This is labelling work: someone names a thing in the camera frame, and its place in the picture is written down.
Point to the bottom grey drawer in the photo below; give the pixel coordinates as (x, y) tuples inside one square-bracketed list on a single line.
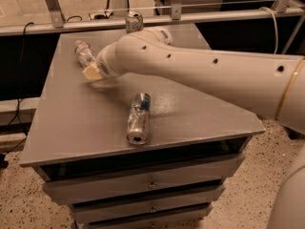
[(150, 221)]

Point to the top grey drawer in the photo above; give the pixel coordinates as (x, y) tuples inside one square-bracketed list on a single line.
[(79, 190)]

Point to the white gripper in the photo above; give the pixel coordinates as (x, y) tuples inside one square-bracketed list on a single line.
[(102, 66)]

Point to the clear plastic water bottle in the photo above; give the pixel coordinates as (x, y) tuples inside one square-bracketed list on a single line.
[(84, 53)]

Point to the middle grey drawer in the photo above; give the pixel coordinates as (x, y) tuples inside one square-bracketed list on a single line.
[(146, 203)]

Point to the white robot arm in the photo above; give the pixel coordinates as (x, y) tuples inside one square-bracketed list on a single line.
[(269, 85)]

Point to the metal railing frame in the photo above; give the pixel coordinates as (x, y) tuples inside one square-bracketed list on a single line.
[(48, 16)]

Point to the grey drawer cabinet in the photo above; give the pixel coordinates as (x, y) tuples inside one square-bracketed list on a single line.
[(134, 152)]

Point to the grey drawer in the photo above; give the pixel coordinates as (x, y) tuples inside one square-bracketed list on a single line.
[(79, 190), (146, 203), (150, 221)]

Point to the lying silver blue can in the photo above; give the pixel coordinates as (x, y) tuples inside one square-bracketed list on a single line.
[(138, 120)]

